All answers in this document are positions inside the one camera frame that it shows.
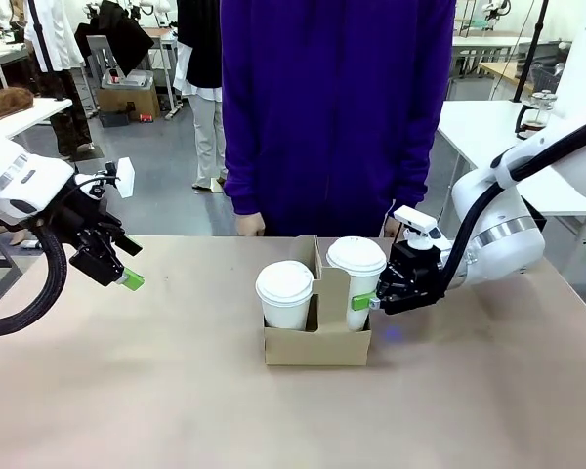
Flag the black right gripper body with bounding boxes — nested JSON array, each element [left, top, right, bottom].
[[388, 242, 453, 315]]

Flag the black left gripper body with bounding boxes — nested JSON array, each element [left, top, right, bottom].
[[53, 183, 123, 251]]

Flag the white plastic cup lid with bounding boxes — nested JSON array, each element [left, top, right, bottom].
[[255, 260, 316, 301], [325, 236, 388, 277]]

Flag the brown cardboard cup carrier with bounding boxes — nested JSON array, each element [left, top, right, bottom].
[[263, 234, 373, 367]]

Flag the glass french press with coffee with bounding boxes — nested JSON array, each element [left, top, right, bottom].
[[517, 91, 560, 141]]

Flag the person left forearm purple sleeve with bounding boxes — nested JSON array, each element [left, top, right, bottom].
[[388, 111, 446, 219]]

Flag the person right forearm purple sleeve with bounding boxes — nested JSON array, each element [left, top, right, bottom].
[[222, 111, 268, 219]]

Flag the person right hand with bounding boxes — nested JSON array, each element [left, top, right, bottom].
[[235, 213, 267, 238]]

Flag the dark grey floor box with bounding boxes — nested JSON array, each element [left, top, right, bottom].
[[100, 110, 131, 129]]

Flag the small white side table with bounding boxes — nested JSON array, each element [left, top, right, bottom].
[[0, 97, 74, 142]]

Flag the brown cardboard box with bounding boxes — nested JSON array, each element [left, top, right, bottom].
[[97, 85, 161, 119]]

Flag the brown furry object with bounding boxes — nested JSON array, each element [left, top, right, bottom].
[[0, 87, 35, 120]]

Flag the grey flat case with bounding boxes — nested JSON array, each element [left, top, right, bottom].
[[101, 67, 156, 91]]

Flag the large white table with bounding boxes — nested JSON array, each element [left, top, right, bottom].
[[437, 100, 586, 219]]

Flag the person in purple sweater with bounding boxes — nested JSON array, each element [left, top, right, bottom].
[[219, 0, 458, 238]]

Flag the white workbench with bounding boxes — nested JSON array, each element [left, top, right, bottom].
[[0, 41, 30, 90]]

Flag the black hanging cloth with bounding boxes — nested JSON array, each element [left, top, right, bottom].
[[73, 0, 156, 79]]

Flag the person in white coat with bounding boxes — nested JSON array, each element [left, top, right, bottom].
[[22, 0, 99, 161]]

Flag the person black top white trousers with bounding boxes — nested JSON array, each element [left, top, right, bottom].
[[174, 0, 229, 192]]

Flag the wooden top table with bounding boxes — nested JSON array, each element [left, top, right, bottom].
[[478, 61, 536, 95]]

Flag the white lab table with legs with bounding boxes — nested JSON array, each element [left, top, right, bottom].
[[450, 32, 536, 102]]

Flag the black pole stand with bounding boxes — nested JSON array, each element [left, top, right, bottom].
[[511, 0, 551, 104]]

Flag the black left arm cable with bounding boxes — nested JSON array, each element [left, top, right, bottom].
[[0, 214, 70, 340]]

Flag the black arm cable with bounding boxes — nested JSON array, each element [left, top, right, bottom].
[[0, 214, 70, 340], [437, 114, 586, 302]]

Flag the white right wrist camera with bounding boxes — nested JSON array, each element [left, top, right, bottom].
[[393, 204, 441, 241]]

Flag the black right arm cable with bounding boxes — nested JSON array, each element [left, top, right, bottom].
[[437, 114, 586, 302]]

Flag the wire mesh basket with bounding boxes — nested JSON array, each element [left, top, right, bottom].
[[530, 64, 567, 98]]

